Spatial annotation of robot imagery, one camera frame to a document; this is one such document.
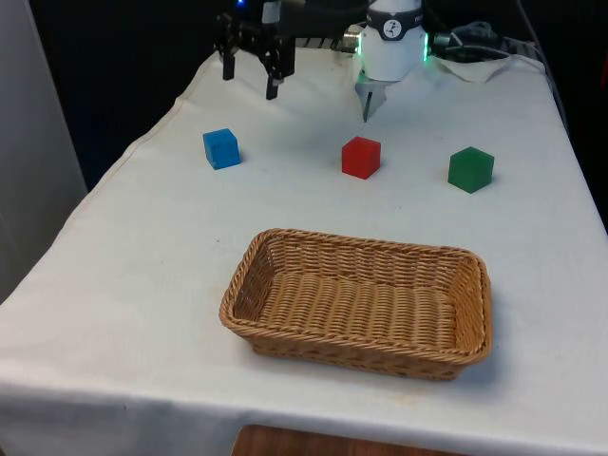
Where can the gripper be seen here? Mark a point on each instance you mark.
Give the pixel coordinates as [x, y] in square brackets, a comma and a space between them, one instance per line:
[252, 31]

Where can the blue cube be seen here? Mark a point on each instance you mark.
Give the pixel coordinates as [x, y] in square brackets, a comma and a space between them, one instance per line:
[221, 148]

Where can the red cube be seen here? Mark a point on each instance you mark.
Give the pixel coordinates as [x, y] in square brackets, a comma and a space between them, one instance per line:
[360, 159]

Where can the green cube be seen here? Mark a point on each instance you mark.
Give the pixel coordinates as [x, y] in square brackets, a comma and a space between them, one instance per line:
[470, 170]

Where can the wicker basket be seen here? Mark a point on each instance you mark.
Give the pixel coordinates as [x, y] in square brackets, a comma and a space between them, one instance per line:
[356, 304]

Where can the pale locker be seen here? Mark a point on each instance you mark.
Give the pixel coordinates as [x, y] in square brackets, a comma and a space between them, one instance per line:
[33, 142]

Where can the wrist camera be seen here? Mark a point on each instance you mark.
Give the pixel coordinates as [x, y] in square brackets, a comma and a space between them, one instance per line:
[271, 12]

